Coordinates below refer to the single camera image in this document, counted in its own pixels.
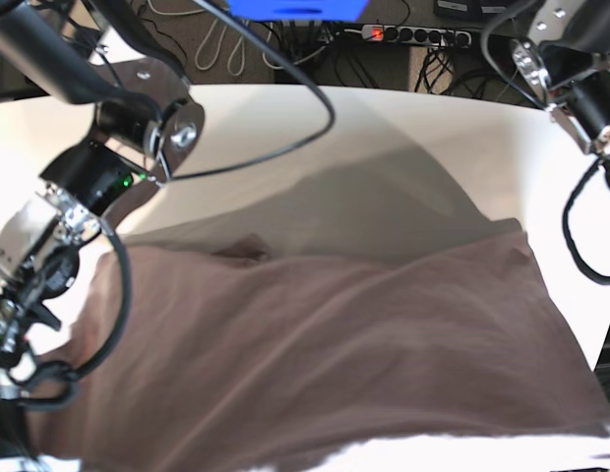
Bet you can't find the mauve t-shirt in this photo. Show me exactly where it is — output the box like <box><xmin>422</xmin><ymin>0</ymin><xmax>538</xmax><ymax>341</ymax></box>
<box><xmin>28</xmin><ymin>232</ymin><xmax>610</xmax><ymax>471</ymax></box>

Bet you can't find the blue box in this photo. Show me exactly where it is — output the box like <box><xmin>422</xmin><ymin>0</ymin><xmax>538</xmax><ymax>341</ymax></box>
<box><xmin>226</xmin><ymin>0</ymin><xmax>368</xmax><ymax>22</ymax></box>

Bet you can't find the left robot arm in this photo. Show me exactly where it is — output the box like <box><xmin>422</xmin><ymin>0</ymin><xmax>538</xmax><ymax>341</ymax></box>
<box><xmin>479</xmin><ymin>1</ymin><xmax>610</xmax><ymax>286</ymax></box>

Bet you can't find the power strip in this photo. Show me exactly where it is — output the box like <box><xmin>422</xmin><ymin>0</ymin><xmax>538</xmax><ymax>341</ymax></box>
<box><xmin>360</xmin><ymin>25</ymin><xmax>472</xmax><ymax>48</ymax></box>

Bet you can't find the white looped cable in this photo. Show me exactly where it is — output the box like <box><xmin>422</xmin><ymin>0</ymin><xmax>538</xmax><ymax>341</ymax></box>
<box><xmin>194</xmin><ymin>9</ymin><xmax>252</xmax><ymax>73</ymax></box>

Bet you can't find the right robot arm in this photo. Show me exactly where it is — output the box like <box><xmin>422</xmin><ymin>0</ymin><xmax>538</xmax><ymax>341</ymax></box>
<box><xmin>0</xmin><ymin>1</ymin><xmax>205</xmax><ymax>471</ymax></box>

